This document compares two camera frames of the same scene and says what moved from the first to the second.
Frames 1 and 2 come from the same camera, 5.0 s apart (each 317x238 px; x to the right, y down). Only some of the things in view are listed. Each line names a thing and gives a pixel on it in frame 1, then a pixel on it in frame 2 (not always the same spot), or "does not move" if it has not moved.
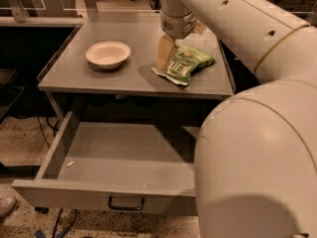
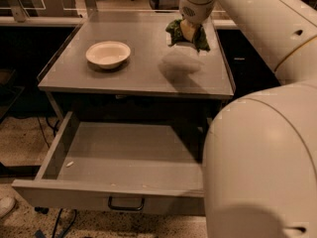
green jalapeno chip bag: (186, 59) to (199, 39)
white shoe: (7, 204) does not move
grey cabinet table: (103, 72) does not move
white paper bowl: (110, 55) does not move
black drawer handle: (110, 199) does not move
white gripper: (178, 26) to (194, 13)
